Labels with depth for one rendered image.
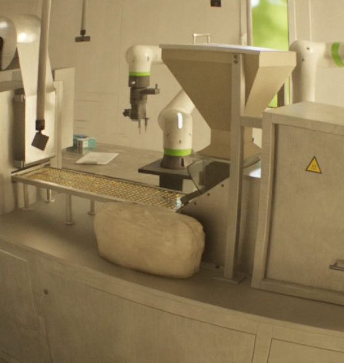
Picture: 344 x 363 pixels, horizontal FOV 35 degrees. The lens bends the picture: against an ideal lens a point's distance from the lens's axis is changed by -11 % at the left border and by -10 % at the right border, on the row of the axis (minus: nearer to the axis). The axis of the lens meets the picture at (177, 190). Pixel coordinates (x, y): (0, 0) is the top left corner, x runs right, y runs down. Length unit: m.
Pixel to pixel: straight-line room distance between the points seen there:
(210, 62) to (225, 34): 2.77
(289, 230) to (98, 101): 3.73
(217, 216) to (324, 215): 0.40
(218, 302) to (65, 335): 0.71
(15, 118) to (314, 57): 1.28
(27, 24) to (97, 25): 2.78
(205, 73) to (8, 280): 1.14
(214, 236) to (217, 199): 0.12
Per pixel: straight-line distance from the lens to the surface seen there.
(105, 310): 1.93
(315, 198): 1.64
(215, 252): 1.91
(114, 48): 5.09
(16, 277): 2.23
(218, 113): 1.82
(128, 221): 1.85
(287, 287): 1.73
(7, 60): 2.46
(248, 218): 1.82
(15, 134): 2.43
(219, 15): 4.52
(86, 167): 3.58
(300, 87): 2.24
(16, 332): 2.42
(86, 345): 2.09
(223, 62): 1.71
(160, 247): 1.80
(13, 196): 2.48
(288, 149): 1.64
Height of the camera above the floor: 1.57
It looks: 16 degrees down
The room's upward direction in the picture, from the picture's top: 1 degrees clockwise
